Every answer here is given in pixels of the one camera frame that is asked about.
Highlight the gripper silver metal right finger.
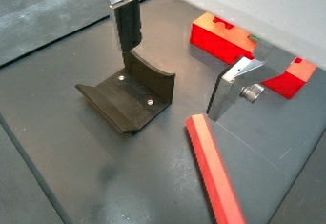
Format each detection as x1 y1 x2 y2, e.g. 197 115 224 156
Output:
206 41 296 121

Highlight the red peg board base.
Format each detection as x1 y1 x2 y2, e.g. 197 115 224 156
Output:
190 12 317 99

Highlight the black curved cradle stand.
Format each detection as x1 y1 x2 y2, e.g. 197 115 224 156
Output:
77 51 177 133

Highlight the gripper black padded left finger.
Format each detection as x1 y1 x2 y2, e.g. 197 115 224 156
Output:
107 0 143 52

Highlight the red hexagon rod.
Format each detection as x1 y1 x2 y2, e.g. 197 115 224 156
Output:
186 114 248 224

